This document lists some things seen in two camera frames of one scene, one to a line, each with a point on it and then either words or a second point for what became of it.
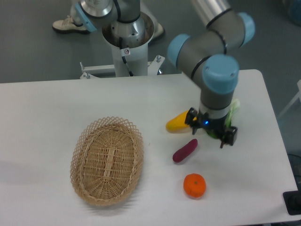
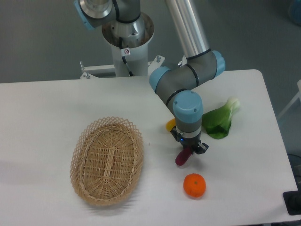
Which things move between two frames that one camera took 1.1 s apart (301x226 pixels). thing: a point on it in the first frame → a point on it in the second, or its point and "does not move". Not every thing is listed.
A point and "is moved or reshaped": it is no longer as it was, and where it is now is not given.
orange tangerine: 194,185 does not move
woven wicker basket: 106,158 does not move
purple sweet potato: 180,154 is moved or reshaped
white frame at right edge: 297,95 does not move
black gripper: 197,119 → 193,142
